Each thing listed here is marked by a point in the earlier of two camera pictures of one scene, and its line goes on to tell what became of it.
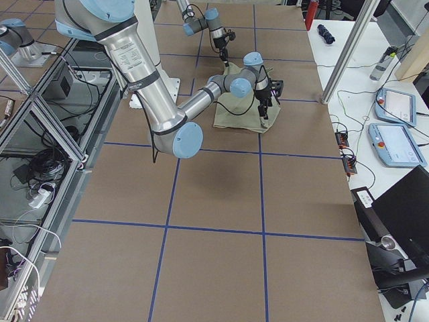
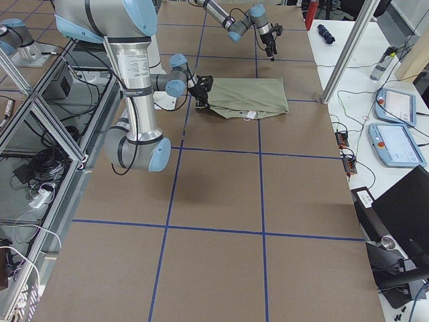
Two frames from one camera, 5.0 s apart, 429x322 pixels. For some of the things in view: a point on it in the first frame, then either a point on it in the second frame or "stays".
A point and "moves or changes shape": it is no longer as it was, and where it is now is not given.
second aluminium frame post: x=350 y=51 stays
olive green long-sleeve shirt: x=232 y=112 moves or changes shape
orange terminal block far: x=342 y=139 stays
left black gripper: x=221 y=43 -> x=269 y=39
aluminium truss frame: x=51 y=137 stays
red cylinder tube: x=310 y=14 stays
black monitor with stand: x=399 y=255 stays
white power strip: x=43 y=194 stays
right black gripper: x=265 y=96 -> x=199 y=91
